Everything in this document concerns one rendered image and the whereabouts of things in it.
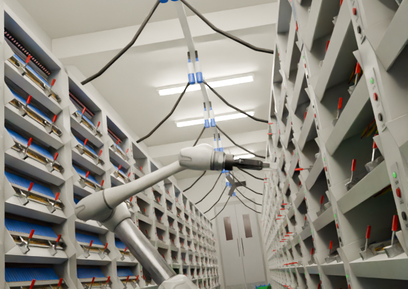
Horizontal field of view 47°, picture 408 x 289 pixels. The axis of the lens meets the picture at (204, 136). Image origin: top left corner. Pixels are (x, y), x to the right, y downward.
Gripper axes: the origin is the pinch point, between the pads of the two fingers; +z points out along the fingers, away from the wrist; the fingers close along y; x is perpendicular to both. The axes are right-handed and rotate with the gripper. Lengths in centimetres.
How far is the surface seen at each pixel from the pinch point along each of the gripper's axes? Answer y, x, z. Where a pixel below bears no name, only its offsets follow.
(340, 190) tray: 53, -17, 23
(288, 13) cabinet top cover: 1, 76, 2
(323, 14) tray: 69, 37, 12
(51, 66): -14, 45, -120
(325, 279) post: -18, -45, 29
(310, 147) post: -17.7, 15.2, 18.6
